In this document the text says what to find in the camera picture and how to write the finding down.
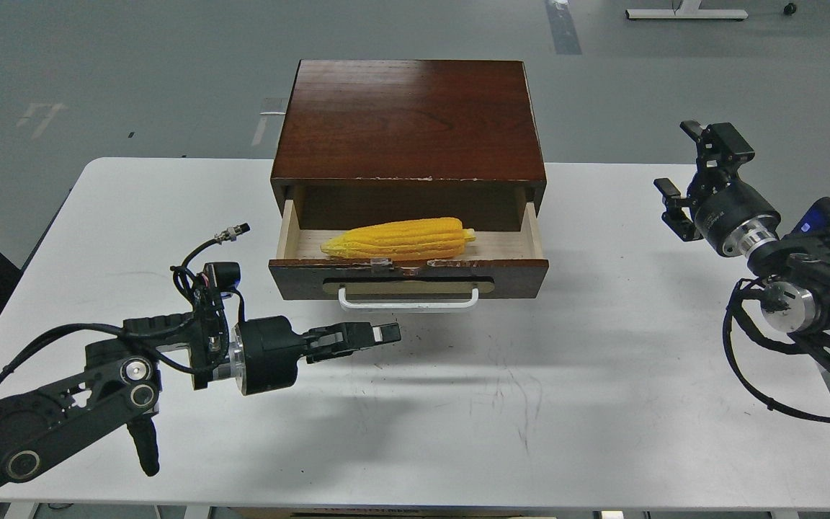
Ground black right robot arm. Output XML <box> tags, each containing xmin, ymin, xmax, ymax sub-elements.
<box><xmin>654</xmin><ymin>120</ymin><xmax>830</xmax><ymax>424</ymax></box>

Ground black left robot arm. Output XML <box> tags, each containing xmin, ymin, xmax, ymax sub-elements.
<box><xmin>0</xmin><ymin>262</ymin><xmax>401</xmax><ymax>487</ymax></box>

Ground white drawer handle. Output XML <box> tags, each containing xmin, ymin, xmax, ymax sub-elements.
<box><xmin>337</xmin><ymin>286</ymin><xmax>480</xmax><ymax>314</ymax></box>

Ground white stand base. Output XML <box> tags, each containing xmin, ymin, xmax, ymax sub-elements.
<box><xmin>625</xmin><ymin>1</ymin><xmax>749</xmax><ymax>21</ymax></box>

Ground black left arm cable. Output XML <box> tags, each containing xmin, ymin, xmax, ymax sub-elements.
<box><xmin>170</xmin><ymin>223</ymin><xmax>251</xmax><ymax>340</ymax></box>

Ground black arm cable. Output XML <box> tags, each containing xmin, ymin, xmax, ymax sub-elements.
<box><xmin>170</xmin><ymin>223</ymin><xmax>251</xmax><ymax>340</ymax></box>
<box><xmin>721</xmin><ymin>278</ymin><xmax>830</xmax><ymax>430</ymax></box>

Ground grey floor tape strip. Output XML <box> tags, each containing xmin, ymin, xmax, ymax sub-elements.
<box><xmin>544</xmin><ymin>0</ymin><xmax>582</xmax><ymax>56</ymax></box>

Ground yellow corn cob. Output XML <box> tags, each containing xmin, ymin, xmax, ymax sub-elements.
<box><xmin>320</xmin><ymin>217</ymin><xmax>476</xmax><ymax>262</ymax></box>

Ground dark wooden drawer cabinet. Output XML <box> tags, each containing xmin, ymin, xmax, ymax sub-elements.
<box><xmin>270</xmin><ymin>59</ymin><xmax>547</xmax><ymax>232</ymax></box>

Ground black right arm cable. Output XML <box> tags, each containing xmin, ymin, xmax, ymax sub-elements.
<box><xmin>721</xmin><ymin>278</ymin><xmax>830</xmax><ymax>430</ymax></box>

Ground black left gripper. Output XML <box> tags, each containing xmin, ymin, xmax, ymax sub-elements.
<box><xmin>231</xmin><ymin>316</ymin><xmax>401</xmax><ymax>396</ymax></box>

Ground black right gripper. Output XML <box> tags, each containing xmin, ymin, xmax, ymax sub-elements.
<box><xmin>653</xmin><ymin>120</ymin><xmax>781</xmax><ymax>257</ymax></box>

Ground wooden pull-out drawer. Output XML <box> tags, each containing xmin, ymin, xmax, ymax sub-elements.
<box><xmin>268</xmin><ymin>200</ymin><xmax>549</xmax><ymax>300</ymax></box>

